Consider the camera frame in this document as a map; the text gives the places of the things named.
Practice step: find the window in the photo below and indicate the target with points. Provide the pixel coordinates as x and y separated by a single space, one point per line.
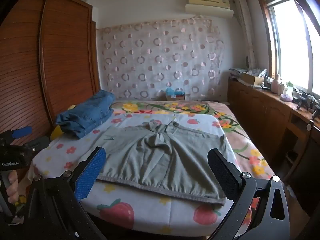
292 50

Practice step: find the wall air conditioner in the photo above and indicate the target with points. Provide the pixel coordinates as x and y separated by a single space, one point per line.
208 6

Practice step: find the pink pump bottle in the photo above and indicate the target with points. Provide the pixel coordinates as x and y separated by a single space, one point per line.
275 85

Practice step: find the circle-patterned sheer curtain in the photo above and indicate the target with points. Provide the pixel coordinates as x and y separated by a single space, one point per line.
160 60

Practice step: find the wooden side cabinet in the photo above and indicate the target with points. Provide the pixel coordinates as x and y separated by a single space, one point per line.
265 115

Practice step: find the white strawberry flower bed sheet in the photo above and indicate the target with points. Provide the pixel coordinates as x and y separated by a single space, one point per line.
140 210

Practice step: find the person's left hand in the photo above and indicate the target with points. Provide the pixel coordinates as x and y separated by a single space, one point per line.
12 187

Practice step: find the light blue cloth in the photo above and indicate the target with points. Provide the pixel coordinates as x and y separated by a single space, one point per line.
174 91

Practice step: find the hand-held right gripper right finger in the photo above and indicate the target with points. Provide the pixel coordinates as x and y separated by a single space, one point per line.
221 173

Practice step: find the grey-green pants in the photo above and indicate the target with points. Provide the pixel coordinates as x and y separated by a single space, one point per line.
160 155

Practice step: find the wooden slatted wardrobe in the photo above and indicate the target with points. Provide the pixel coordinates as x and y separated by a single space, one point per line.
45 65

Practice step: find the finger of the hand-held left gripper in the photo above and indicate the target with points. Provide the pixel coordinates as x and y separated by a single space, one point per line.
37 143
23 131

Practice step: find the black device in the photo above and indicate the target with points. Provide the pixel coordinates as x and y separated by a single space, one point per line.
303 100

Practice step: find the gathered white curtain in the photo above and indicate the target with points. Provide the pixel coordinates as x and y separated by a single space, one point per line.
246 35

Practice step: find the green-capped bottle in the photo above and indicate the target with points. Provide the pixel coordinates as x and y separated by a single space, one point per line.
289 88

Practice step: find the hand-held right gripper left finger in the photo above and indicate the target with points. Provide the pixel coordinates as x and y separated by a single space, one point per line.
89 177

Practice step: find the folded blue jeans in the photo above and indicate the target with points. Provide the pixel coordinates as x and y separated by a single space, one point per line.
85 116

